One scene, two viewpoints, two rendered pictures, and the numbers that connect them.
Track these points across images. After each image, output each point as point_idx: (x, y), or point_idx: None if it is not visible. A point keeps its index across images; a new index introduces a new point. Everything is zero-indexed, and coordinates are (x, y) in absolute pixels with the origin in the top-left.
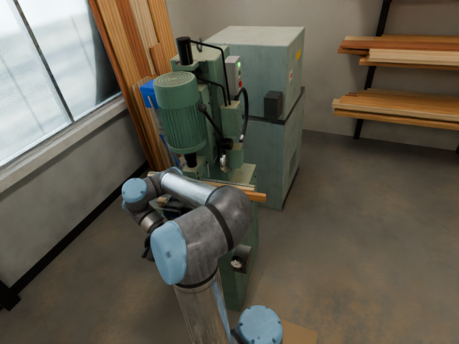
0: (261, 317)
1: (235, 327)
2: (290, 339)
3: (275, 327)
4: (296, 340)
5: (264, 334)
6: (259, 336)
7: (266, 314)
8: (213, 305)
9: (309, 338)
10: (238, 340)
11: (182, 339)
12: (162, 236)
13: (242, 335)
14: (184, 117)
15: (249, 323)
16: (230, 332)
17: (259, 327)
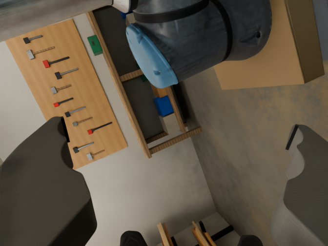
0: (146, 69)
1: (162, 30)
2: (232, 67)
3: (140, 67)
4: (228, 70)
5: (133, 51)
6: (131, 43)
7: (149, 76)
8: None
9: (223, 80)
10: (136, 14)
11: None
12: None
13: (132, 26)
14: None
15: (139, 50)
16: (153, 14)
17: (137, 54)
